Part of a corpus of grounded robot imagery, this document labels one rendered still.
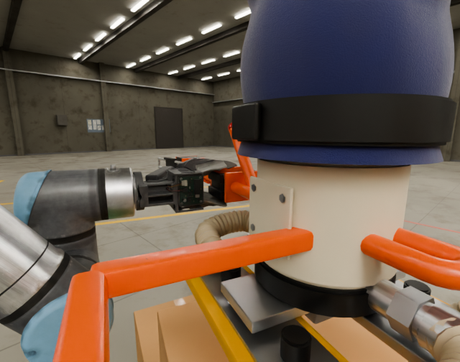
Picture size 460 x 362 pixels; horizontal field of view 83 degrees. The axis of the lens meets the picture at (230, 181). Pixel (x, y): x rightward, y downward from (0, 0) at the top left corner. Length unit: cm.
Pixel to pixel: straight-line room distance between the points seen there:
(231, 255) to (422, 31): 23
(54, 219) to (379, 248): 43
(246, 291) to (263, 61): 25
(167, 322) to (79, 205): 33
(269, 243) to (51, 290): 24
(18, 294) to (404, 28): 42
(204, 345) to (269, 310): 30
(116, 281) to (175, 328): 43
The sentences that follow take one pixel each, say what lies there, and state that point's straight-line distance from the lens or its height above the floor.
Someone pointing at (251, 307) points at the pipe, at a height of 116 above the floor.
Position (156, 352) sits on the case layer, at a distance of 118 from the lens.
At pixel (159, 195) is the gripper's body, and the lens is 46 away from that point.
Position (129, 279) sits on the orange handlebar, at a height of 125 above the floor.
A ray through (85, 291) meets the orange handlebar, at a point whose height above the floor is 125.
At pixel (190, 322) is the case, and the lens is 64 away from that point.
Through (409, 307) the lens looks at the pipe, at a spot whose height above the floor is 120.
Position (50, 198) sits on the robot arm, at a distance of 46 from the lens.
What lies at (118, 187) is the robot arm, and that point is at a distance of 46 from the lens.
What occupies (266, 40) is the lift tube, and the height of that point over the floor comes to 143.
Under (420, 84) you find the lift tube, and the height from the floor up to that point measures 138.
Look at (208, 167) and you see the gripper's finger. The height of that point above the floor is 128.
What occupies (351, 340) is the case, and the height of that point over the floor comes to 94.
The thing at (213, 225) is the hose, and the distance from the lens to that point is 45.
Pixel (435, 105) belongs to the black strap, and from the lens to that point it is 27.
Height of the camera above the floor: 135
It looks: 11 degrees down
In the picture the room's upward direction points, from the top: straight up
